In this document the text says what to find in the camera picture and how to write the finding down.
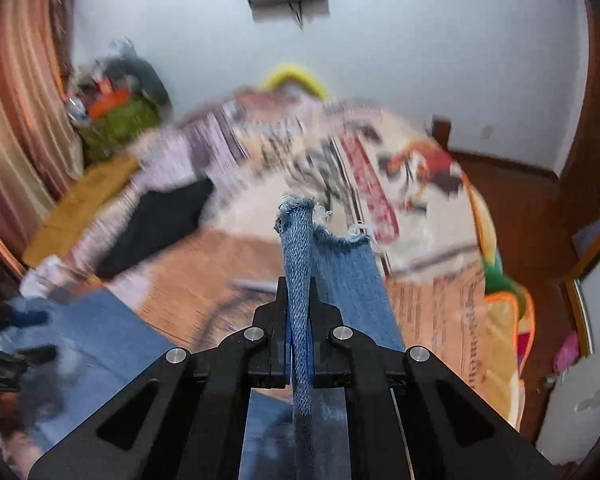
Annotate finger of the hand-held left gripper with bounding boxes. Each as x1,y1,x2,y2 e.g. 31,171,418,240
0,307,51,328
0,344,58,368

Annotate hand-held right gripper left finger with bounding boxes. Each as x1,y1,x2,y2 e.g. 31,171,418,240
27,276,293,480

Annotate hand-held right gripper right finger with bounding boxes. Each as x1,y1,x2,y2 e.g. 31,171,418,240
305,280,563,480

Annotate blue denim pants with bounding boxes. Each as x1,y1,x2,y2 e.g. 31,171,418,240
0,196,406,480

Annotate wooden lap desk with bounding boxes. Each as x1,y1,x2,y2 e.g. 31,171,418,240
22,155,141,266

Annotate printed blanket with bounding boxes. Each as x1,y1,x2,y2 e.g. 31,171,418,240
20,85,536,431

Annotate black folded cloth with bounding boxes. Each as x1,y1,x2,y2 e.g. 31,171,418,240
95,177,216,281

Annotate striped pink curtain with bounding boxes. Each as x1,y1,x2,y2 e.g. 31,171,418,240
0,0,81,241

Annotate green patterned storage box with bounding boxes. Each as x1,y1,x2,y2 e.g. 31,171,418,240
77,97,163,163

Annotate orange box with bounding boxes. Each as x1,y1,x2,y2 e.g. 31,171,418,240
87,90,131,118

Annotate pink object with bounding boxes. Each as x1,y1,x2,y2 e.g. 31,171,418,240
552,330,581,373

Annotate dark wooden bedpost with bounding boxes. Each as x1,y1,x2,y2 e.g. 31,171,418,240
430,116,453,151

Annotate grey plush pillow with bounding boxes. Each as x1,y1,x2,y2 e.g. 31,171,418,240
115,45,173,111

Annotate yellow foam bed guard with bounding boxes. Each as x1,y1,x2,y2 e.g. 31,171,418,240
262,62,331,101

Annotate pile of pale clothes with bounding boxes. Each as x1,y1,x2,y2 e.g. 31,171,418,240
107,37,141,61

